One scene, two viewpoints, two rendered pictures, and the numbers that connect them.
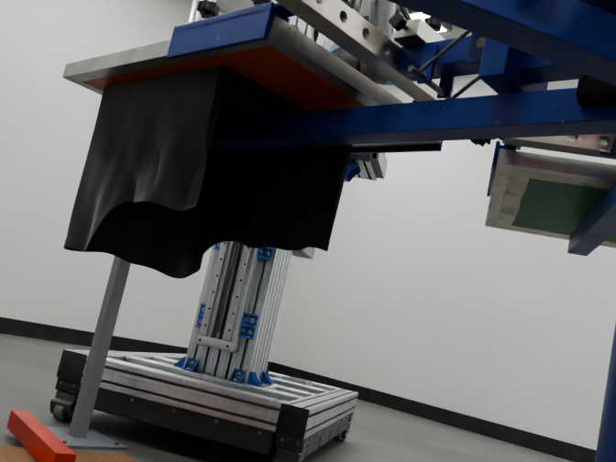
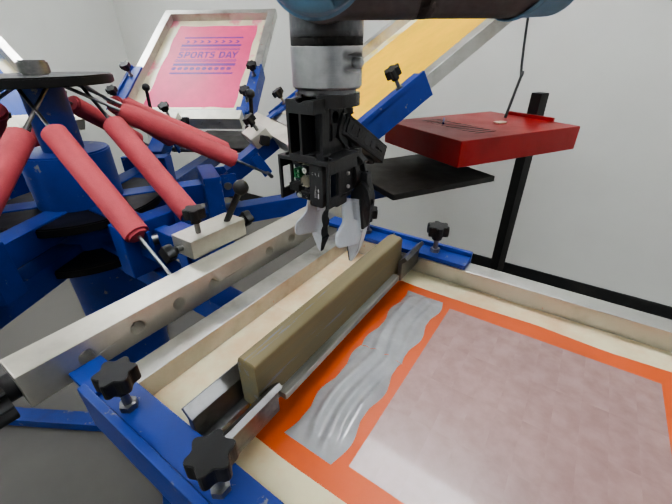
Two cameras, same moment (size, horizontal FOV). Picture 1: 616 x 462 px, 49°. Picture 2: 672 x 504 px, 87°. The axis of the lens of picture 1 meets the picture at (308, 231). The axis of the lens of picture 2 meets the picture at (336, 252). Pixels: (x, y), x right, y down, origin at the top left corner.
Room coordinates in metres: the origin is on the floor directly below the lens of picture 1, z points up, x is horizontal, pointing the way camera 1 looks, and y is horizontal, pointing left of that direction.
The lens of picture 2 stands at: (1.93, -0.01, 1.36)
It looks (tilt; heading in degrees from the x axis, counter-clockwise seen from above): 29 degrees down; 170
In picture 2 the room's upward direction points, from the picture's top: straight up
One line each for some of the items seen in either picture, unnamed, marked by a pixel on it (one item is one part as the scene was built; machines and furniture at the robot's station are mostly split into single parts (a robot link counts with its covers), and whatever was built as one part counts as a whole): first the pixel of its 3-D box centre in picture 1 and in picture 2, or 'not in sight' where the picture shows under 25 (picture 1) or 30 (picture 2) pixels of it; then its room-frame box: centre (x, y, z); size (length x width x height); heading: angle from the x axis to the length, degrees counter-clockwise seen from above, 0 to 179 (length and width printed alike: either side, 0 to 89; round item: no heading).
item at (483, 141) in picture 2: not in sight; (476, 134); (0.52, 0.83, 1.06); 0.61 x 0.46 x 0.12; 106
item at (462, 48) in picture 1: (443, 59); (196, 246); (1.25, -0.18, 1.02); 0.17 x 0.06 x 0.05; 46
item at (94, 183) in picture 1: (141, 165); not in sight; (1.53, 0.40, 0.74); 0.46 x 0.04 x 0.42; 46
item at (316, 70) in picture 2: not in sight; (329, 71); (1.51, 0.05, 1.34); 0.08 x 0.08 x 0.05
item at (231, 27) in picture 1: (225, 37); (398, 251); (1.28, 0.24, 0.97); 0.30 x 0.05 x 0.07; 46
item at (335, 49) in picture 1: (345, 61); not in sight; (2.35, 0.00, 1.42); 0.13 x 0.12 x 0.14; 78
